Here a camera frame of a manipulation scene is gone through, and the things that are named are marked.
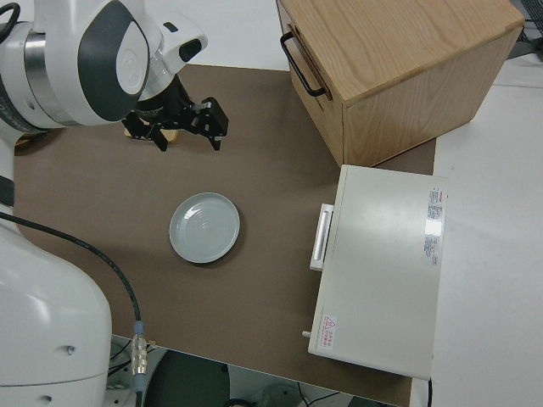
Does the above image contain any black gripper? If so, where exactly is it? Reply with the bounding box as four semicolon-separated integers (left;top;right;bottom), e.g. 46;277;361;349
122;97;231;153

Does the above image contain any gray plate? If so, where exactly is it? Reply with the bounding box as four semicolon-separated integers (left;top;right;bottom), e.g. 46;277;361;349
169;192;242;265

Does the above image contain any wooden mug tree stand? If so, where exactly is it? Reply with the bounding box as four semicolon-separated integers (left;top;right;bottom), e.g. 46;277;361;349
122;126;179;144

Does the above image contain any brown table mat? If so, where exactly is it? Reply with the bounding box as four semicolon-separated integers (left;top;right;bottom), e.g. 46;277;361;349
12;63;438;406

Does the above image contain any cream toaster oven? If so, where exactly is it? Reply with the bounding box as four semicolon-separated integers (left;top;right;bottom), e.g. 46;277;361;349
299;164;450;381

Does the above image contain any wooden drawer cabinet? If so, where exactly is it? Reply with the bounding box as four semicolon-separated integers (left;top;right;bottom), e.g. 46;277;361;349
276;0;526;169

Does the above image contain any black cabinet drawer handle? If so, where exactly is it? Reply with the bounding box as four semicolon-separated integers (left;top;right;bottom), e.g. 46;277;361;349
279;32;327;98

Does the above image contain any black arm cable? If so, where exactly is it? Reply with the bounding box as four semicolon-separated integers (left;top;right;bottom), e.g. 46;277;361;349
0;211;152;407

